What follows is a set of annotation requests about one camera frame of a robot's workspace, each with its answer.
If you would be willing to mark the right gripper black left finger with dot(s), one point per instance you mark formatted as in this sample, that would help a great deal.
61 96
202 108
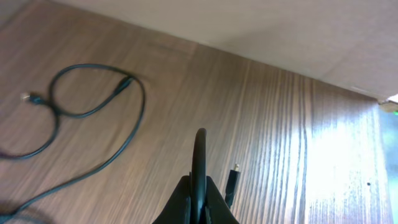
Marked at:
178 207

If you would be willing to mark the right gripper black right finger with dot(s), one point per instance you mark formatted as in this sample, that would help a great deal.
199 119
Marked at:
216 209

